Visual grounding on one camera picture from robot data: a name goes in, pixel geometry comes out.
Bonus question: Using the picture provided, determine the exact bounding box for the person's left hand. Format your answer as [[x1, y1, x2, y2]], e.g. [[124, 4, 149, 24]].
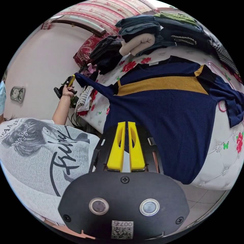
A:
[[61, 85, 75, 97]]

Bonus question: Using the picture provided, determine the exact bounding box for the person's body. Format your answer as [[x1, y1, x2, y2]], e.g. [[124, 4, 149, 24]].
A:
[[0, 68, 100, 227]]

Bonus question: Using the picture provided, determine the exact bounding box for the bed with white floral quilt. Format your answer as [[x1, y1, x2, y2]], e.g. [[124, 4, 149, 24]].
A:
[[76, 44, 244, 191]]

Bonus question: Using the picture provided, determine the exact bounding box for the pink clothes hanger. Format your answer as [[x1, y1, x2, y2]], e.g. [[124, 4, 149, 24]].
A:
[[208, 61, 237, 112]]

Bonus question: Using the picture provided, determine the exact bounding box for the blue sweater with yellow stripe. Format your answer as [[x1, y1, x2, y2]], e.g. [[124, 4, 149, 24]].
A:
[[74, 55, 244, 185]]

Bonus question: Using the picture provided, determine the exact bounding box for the grey wall clock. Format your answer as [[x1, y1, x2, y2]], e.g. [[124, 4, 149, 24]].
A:
[[10, 86, 26, 103]]

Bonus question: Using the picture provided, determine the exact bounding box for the pink striped curtain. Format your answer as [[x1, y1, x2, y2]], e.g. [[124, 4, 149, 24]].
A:
[[57, 0, 153, 35]]

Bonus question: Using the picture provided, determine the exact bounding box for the striped cloth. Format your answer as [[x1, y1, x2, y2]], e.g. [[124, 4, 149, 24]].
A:
[[74, 86, 94, 113]]

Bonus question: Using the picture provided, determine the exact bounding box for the person's left forearm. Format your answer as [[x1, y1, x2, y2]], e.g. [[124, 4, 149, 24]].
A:
[[52, 95, 72, 123]]

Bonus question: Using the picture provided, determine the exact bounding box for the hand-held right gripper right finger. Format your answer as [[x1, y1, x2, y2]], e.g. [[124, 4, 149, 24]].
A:
[[128, 121, 146, 172]]

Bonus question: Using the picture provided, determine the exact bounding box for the red patterned pillow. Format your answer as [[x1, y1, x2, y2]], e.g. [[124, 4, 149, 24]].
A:
[[73, 35, 108, 67]]

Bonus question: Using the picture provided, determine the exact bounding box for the pile of clothes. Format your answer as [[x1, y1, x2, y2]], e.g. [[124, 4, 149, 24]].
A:
[[89, 12, 241, 75]]

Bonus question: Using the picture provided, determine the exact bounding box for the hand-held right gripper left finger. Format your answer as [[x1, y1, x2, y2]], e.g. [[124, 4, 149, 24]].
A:
[[106, 121, 126, 172]]

